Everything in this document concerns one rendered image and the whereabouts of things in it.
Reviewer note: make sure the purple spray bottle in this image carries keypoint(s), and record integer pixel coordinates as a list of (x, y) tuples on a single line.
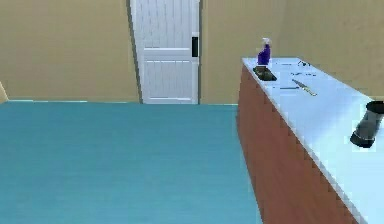
[(264, 55)]

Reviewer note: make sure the brown counter with pale top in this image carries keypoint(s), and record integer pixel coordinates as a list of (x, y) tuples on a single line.
[(300, 140)]

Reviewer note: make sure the black flat tray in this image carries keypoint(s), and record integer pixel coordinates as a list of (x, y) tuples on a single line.
[(264, 73)]

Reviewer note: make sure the black and grey cup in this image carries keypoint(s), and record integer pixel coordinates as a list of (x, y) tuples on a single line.
[(366, 128)]

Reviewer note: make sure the white panelled room door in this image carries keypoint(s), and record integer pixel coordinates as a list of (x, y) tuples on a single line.
[(168, 60)]

